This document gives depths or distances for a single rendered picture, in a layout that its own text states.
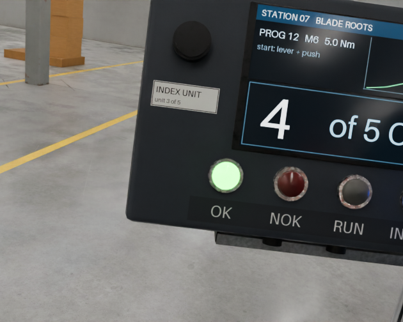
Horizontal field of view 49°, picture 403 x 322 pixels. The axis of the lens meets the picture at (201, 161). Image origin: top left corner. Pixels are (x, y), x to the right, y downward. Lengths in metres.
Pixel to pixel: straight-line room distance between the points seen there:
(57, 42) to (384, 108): 8.31
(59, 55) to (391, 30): 8.31
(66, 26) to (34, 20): 2.06
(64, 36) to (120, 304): 6.95
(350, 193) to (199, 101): 0.13
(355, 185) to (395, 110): 0.07
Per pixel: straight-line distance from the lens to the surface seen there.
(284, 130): 0.34
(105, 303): 2.04
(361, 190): 0.35
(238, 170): 0.33
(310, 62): 0.35
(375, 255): 0.46
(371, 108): 0.36
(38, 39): 6.50
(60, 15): 8.53
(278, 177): 0.34
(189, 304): 2.07
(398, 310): 0.53
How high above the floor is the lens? 1.23
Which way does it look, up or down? 18 degrees down
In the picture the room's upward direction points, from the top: 8 degrees clockwise
